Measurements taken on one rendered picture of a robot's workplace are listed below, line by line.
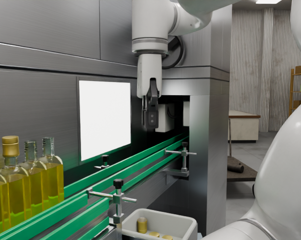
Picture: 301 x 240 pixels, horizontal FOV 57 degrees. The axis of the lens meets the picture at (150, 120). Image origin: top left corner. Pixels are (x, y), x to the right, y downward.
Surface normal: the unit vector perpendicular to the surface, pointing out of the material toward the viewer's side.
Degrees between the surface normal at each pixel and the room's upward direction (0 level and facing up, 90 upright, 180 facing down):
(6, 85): 90
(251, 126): 90
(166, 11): 89
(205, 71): 90
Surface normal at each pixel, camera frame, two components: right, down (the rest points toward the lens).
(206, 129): -0.41, 0.10
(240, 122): 0.03, 0.11
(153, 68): 0.22, 0.00
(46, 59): 0.91, 0.04
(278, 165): -0.92, -0.04
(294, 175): -0.65, 0.22
